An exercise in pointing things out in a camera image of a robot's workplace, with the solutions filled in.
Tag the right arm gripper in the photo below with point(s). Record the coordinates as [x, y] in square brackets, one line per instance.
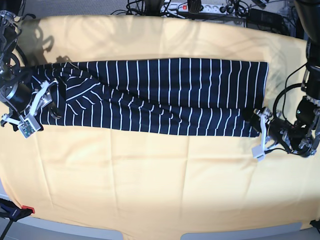
[22, 100]

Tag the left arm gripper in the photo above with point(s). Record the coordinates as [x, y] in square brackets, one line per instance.
[295, 138]

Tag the navy white striped T-shirt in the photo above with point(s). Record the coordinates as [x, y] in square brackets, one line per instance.
[171, 96]

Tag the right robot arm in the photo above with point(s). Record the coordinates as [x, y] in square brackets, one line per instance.
[8, 50]

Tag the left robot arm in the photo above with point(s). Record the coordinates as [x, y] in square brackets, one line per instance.
[308, 110]

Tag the yellow table cloth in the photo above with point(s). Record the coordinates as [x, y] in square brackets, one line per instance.
[154, 186]

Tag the black power adapter brick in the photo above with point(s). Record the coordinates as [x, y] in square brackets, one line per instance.
[260, 18]

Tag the blue red table clamp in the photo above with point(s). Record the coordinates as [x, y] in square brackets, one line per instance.
[9, 210]

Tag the black clamp at right corner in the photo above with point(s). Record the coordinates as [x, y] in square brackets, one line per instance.
[315, 224]

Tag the white power strip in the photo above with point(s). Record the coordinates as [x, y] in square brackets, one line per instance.
[183, 8]

